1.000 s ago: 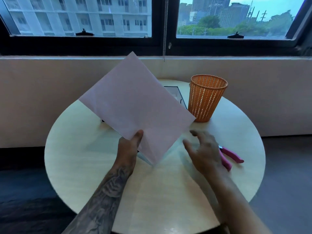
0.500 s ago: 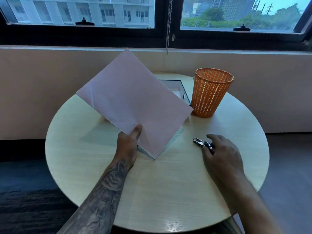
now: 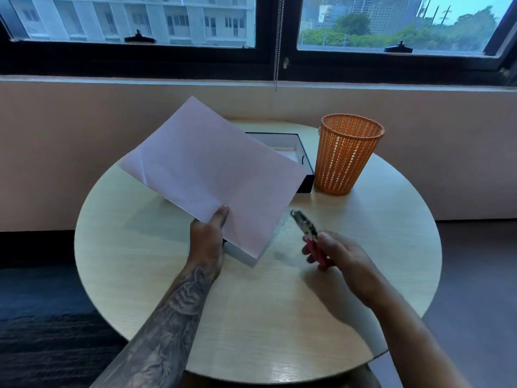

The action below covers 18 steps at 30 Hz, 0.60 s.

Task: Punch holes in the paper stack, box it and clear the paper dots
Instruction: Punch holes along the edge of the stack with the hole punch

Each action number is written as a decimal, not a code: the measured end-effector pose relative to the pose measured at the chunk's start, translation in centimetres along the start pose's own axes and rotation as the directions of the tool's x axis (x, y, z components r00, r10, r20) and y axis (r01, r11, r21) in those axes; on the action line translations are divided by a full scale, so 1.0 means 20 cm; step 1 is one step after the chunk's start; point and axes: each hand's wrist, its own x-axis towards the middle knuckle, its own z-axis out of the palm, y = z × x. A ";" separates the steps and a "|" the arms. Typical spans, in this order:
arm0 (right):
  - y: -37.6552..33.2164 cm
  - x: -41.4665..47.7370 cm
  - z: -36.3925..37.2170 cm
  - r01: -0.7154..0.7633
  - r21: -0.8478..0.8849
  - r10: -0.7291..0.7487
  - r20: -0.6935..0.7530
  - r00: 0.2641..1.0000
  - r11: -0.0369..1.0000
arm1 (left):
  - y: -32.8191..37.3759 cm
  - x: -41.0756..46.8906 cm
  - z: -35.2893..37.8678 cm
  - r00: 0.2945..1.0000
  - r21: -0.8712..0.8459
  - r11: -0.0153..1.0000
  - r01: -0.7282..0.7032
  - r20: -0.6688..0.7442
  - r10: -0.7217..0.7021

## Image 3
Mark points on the person's left hand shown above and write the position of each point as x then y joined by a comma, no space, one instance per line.
206,246

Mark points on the dark carpet rug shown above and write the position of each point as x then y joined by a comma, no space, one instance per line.
48,319

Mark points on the white paper sheet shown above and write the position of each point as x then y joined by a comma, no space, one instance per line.
214,177

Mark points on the person's right fingers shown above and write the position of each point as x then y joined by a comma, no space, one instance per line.
321,254

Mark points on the orange plastic mesh basket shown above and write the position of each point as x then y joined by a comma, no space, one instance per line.
347,154

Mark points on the black shallow box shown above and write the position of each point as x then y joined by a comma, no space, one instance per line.
297,157

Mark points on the black window frame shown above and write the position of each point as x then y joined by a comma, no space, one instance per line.
278,62

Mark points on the round light wooden table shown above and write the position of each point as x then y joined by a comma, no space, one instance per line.
258,278

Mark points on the person's right forearm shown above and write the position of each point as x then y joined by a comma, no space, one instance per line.
420,343

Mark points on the person's right hand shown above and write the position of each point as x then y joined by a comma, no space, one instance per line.
351,266

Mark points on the person's left thumb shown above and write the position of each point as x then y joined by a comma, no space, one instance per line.
220,218

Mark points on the person's left forearm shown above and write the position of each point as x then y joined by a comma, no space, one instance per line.
161,331

